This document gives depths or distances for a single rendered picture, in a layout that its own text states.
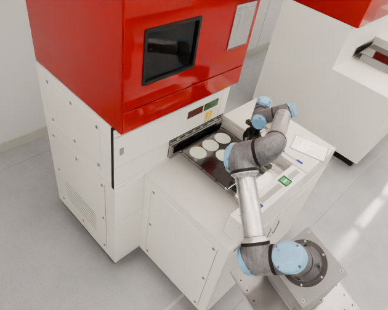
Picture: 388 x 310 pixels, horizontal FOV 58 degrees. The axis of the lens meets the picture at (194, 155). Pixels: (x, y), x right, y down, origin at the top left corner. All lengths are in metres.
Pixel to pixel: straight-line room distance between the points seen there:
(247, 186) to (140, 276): 1.30
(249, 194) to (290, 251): 0.26
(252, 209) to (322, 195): 2.01
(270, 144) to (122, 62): 0.64
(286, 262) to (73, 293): 1.52
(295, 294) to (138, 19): 1.22
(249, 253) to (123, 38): 0.92
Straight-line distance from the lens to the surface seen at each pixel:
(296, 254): 1.35
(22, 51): 2.97
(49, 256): 2.62
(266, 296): 1.64
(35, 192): 2.98
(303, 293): 1.57
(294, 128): 2.27
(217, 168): 1.91
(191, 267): 2.07
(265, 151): 1.39
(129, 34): 1.30
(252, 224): 1.41
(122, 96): 1.41
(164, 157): 1.96
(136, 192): 1.99
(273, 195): 1.79
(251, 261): 1.41
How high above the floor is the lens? 2.22
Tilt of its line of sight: 43 degrees down
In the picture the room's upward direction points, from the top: 12 degrees clockwise
